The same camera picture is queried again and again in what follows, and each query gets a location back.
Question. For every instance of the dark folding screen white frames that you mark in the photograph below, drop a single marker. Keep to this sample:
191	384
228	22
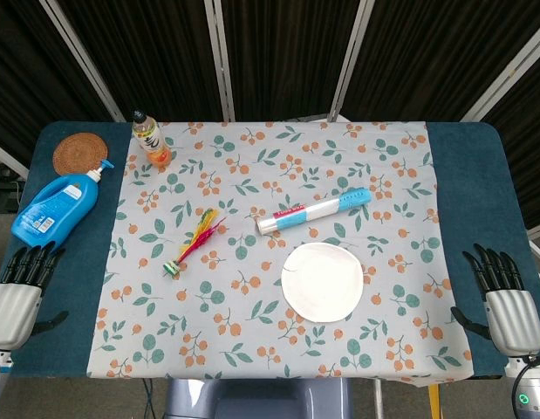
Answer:
278	52

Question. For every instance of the yellow table leg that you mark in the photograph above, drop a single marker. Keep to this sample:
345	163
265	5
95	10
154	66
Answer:
434	401

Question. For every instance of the orange drink bottle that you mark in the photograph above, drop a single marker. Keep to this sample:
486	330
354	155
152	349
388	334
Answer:
152	142

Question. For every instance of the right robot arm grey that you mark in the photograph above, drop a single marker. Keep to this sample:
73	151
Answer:
529	388

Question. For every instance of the colourful feather shuttlecock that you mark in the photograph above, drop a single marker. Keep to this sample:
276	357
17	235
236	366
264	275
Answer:
195	242

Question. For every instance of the plastic wrap roll blue label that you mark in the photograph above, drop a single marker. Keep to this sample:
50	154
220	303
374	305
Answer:
313	211

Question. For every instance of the floral patterned tablecloth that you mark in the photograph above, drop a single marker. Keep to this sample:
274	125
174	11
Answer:
261	340

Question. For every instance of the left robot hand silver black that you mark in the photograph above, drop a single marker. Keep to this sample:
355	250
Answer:
12	305

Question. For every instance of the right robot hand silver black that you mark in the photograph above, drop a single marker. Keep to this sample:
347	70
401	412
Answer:
511	314

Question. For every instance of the grey robot torso base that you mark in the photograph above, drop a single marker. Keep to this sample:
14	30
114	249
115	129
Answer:
256	399

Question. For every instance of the teal table cover cloth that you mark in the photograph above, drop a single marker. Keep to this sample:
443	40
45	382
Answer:
466	183

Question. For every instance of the blue detergent pump bottle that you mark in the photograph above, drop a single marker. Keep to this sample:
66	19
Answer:
56	209

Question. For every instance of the white paper plate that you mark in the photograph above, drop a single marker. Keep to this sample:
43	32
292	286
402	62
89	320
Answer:
322	283

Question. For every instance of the round woven brown coaster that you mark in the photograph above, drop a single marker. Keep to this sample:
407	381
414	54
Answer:
79	153

